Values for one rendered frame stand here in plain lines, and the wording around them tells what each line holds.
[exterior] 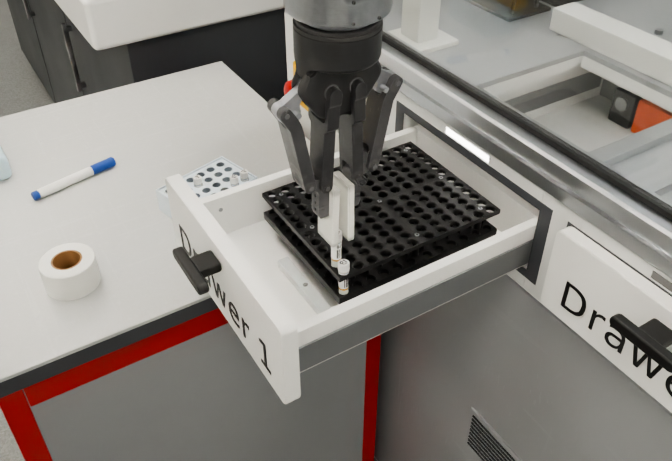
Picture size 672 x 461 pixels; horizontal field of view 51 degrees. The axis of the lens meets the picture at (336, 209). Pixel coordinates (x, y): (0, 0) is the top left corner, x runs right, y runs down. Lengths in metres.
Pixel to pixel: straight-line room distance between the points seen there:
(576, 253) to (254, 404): 0.59
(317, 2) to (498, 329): 0.56
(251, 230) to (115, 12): 0.70
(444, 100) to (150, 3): 0.77
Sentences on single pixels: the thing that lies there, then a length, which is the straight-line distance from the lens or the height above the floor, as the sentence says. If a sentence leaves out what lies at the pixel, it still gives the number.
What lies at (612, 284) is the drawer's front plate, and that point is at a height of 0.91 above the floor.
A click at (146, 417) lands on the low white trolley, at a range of 1.06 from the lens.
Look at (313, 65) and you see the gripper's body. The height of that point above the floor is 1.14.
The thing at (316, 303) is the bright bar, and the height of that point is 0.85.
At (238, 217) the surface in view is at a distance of 0.89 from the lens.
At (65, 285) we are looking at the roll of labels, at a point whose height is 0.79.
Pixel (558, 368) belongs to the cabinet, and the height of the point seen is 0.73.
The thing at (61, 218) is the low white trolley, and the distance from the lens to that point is 1.11.
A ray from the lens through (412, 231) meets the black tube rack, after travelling 0.80.
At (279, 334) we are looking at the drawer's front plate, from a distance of 0.65.
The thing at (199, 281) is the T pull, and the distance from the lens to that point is 0.73.
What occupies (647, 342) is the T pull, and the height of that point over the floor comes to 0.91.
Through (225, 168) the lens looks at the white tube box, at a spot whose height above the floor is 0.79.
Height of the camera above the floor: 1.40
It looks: 38 degrees down
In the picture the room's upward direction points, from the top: straight up
